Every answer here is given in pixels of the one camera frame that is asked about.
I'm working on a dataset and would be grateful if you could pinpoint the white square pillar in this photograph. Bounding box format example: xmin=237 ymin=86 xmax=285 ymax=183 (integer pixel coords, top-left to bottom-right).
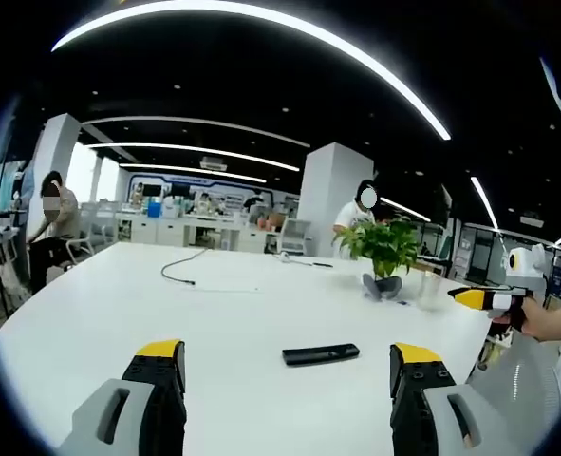
xmin=26 ymin=112 xmax=82 ymax=238
xmin=296 ymin=142 xmax=375 ymax=260

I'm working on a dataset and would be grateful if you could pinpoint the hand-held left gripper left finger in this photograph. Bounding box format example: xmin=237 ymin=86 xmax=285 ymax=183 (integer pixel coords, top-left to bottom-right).
xmin=57 ymin=338 xmax=188 ymax=456

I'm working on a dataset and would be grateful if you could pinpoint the black cable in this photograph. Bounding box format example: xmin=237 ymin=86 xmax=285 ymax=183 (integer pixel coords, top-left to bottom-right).
xmin=160 ymin=247 xmax=210 ymax=287

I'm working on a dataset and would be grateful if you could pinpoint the black office chair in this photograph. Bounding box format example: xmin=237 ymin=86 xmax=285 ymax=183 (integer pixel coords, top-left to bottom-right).
xmin=47 ymin=236 xmax=96 ymax=275

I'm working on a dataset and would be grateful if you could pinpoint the clear glass cup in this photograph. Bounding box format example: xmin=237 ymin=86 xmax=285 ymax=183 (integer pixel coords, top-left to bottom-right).
xmin=418 ymin=273 xmax=441 ymax=313

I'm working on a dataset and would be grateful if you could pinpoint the grey mesh chair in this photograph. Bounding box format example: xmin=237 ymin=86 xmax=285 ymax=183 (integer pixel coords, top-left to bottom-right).
xmin=464 ymin=339 xmax=561 ymax=456

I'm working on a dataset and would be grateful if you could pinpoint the green potted plant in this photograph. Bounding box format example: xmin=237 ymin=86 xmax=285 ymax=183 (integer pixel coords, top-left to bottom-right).
xmin=331 ymin=216 xmax=428 ymax=279

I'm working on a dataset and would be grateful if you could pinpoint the grey plant pot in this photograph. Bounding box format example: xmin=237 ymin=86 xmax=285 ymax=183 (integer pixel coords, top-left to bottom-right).
xmin=362 ymin=273 xmax=403 ymax=303

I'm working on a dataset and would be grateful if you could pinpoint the black remote control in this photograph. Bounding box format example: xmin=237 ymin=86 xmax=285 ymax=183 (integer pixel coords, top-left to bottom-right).
xmin=281 ymin=343 xmax=361 ymax=368

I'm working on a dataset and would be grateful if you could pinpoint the white cabinet row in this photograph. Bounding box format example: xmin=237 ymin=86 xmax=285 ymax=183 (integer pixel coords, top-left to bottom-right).
xmin=113 ymin=211 xmax=281 ymax=254

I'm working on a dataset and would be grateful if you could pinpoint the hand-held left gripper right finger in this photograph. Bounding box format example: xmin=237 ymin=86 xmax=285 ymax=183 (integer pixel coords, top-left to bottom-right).
xmin=389 ymin=343 xmax=523 ymax=456

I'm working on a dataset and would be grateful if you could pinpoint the white office chair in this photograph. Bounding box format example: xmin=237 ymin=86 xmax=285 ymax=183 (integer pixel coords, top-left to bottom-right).
xmin=277 ymin=218 xmax=312 ymax=257

